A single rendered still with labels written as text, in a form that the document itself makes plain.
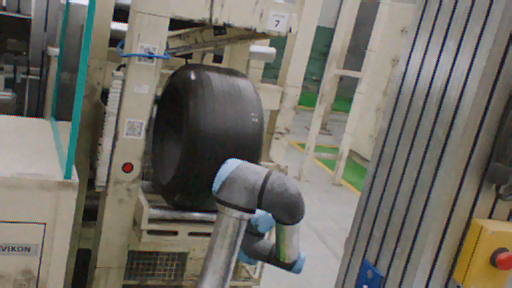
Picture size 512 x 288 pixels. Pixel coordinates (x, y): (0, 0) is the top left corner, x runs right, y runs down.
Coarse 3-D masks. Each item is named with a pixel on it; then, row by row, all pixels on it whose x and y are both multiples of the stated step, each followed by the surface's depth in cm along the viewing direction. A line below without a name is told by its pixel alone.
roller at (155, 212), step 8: (152, 208) 226; (160, 208) 228; (168, 208) 229; (176, 208) 230; (152, 216) 226; (160, 216) 227; (168, 216) 228; (176, 216) 229; (184, 216) 230; (192, 216) 231; (200, 216) 232; (208, 216) 233; (216, 216) 234
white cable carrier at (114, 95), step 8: (120, 72) 215; (112, 80) 215; (120, 80) 214; (112, 88) 216; (112, 96) 215; (112, 104) 217; (112, 112) 217; (112, 120) 218; (104, 128) 221; (112, 128) 219; (104, 136) 222; (112, 136) 220; (104, 144) 223; (104, 152) 222; (104, 160) 224; (104, 168) 224; (96, 176) 228; (104, 176) 224; (104, 184) 226
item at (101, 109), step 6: (102, 102) 268; (102, 108) 255; (96, 114) 267; (102, 114) 256; (96, 120) 266; (102, 120) 257; (96, 126) 264; (102, 126) 259; (96, 132) 263; (102, 132) 259; (96, 138) 261; (96, 144) 260; (90, 150) 274; (96, 150) 260; (90, 156) 272; (96, 156) 261; (96, 162) 263
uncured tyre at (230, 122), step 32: (192, 64) 229; (160, 96) 250; (192, 96) 214; (224, 96) 214; (256, 96) 221; (160, 128) 260; (192, 128) 210; (224, 128) 210; (256, 128) 215; (160, 160) 258; (192, 160) 210; (224, 160) 211; (256, 160) 216; (160, 192) 237; (192, 192) 216
